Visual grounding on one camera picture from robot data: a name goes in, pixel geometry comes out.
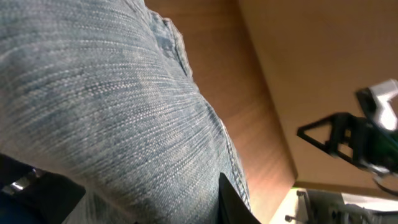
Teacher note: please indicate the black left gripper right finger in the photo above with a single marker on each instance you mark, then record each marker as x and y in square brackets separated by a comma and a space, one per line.
[232, 209]

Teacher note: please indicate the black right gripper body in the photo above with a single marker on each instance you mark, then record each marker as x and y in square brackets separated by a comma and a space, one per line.
[355, 140]

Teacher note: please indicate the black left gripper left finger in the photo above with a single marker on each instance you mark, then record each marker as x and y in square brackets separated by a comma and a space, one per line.
[30, 195]

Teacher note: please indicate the light blue jeans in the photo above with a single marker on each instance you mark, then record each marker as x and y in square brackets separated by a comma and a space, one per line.
[102, 93]

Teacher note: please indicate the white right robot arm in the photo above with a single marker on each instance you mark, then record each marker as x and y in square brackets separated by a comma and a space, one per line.
[375, 102]

